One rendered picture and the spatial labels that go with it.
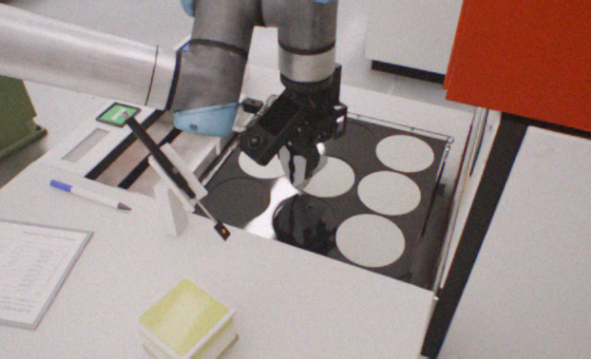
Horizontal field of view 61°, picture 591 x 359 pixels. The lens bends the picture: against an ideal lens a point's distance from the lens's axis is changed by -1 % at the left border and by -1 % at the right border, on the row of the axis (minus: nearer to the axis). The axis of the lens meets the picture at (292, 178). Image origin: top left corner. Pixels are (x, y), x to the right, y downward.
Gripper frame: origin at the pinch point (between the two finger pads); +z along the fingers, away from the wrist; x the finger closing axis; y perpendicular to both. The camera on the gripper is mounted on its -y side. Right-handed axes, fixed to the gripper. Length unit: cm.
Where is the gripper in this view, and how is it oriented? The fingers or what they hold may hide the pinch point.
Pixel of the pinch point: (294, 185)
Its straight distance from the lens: 80.0
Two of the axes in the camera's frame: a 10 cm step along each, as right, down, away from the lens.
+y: 7.5, -4.5, 4.9
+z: 0.0, 7.3, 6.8
